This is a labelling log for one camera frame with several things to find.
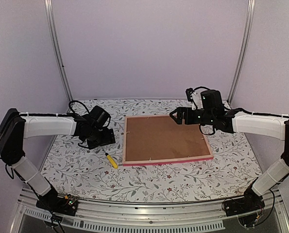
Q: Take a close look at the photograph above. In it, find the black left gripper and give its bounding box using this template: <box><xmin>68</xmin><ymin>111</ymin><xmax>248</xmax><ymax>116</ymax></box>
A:
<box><xmin>83</xmin><ymin>127</ymin><xmax>116</xmax><ymax>150</ymax></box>

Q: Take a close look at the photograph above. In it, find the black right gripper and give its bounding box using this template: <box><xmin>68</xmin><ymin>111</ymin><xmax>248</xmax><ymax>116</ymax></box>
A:
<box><xmin>170</xmin><ymin>107</ymin><xmax>215</xmax><ymax>126</ymax></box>

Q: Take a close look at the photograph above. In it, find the pink picture frame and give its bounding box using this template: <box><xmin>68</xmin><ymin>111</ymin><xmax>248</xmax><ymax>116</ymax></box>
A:
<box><xmin>122</xmin><ymin>115</ymin><xmax>214</xmax><ymax>166</ymax></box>

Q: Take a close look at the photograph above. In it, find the yellow handled screwdriver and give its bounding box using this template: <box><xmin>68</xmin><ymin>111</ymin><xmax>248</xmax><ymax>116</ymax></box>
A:
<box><xmin>105</xmin><ymin>152</ymin><xmax>118</xmax><ymax>169</ymax></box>

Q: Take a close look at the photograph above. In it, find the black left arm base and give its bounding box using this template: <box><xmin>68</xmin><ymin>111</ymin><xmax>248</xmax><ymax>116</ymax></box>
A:
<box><xmin>36</xmin><ymin>194</ymin><xmax>78</xmax><ymax>216</ymax></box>

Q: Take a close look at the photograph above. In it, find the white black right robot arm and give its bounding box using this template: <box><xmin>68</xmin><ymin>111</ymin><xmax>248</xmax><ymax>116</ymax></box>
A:
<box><xmin>170</xmin><ymin>87</ymin><xmax>289</xmax><ymax>212</ymax></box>

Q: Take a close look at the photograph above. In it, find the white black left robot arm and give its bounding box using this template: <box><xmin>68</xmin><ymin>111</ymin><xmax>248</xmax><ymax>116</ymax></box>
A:
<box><xmin>0</xmin><ymin>106</ymin><xmax>115</xmax><ymax>211</ymax></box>

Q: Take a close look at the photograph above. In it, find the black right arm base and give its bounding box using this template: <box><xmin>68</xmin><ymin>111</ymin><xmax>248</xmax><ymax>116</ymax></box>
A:
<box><xmin>221</xmin><ymin>187</ymin><xmax>265</xmax><ymax>228</ymax></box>

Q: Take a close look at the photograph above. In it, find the floral patterned table mat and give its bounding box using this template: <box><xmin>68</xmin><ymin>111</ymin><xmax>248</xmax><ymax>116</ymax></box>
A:
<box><xmin>41</xmin><ymin>100</ymin><xmax>261</xmax><ymax>202</ymax></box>

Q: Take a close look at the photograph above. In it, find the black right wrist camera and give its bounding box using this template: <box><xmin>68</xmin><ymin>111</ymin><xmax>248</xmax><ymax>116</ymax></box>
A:
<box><xmin>186</xmin><ymin>88</ymin><xmax>194</xmax><ymax>102</ymax></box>

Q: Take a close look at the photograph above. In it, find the aluminium front rail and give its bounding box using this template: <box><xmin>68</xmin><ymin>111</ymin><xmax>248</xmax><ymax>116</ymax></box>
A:
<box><xmin>10</xmin><ymin>188</ymin><xmax>289</xmax><ymax>233</ymax></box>

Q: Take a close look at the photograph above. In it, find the aluminium left corner post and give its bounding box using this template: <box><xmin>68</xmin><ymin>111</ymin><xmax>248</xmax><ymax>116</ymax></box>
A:
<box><xmin>44</xmin><ymin>0</ymin><xmax>73</xmax><ymax>101</ymax></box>

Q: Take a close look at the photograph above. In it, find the aluminium corner post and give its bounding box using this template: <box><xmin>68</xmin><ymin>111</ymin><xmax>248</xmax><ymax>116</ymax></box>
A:
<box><xmin>227</xmin><ymin>0</ymin><xmax>255</xmax><ymax>105</ymax></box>
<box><xmin>44</xmin><ymin>0</ymin><xmax>73</xmax><ymax>101</ymax></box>

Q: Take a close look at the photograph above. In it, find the aluminium right corner post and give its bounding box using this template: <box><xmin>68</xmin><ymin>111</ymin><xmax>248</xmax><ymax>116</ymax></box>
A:
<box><xmin>227</xmin><ymin>0</ymin><xmax>255</xmax><ymax>105</ymax></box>

